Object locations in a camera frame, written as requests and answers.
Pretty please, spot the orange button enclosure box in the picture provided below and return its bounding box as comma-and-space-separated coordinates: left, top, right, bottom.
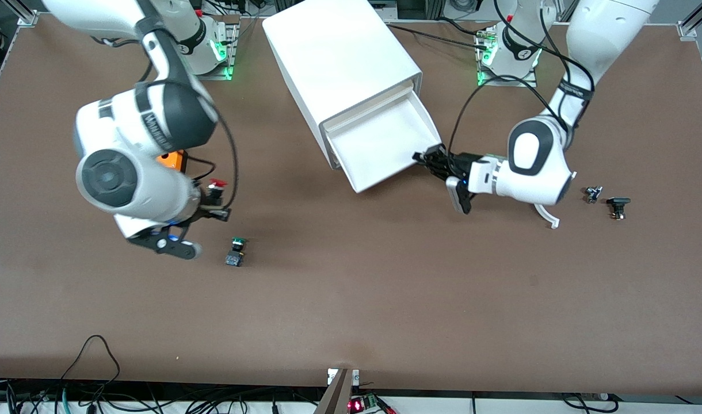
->
158, 151, 189, 173

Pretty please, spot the metal camera bracket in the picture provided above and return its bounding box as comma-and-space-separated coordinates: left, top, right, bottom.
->
314, 368, 360, 414

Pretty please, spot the green push button switch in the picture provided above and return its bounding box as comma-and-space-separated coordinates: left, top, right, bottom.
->
224, 237, 248, 268

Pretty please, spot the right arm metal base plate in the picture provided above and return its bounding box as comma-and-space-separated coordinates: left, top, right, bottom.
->
199, 17, 239, 81

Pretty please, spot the aluminium frame profile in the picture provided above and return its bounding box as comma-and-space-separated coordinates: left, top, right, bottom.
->
14, 0, 41, 26
676, 0, 702, 38

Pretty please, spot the black selector switch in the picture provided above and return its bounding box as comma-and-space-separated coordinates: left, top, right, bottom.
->
607, 197, 632, 221

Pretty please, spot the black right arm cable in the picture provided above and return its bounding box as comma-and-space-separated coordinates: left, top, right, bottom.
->
187, 98, 239, 210

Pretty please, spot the black cable on table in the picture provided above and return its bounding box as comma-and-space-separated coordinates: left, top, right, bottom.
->
388, 23, 493, 52

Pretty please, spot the white curved plastic arc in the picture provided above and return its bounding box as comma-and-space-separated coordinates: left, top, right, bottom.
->
535, 204, 560, 229

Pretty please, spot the black looped cable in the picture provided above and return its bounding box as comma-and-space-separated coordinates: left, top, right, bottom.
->
60, 335, 121, 383

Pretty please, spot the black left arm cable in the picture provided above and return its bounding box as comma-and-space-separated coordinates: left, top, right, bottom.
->
449, 0, 596, 157

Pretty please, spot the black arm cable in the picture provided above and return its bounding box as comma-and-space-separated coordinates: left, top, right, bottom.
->
187, 98, 239, 210
449, 0, 596, 157

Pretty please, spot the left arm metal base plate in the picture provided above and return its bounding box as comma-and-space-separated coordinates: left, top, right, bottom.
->
476, 26, 539, 88

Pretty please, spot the circuit board with red LED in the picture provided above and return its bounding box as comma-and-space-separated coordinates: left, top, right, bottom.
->
348, 394, 381, 413

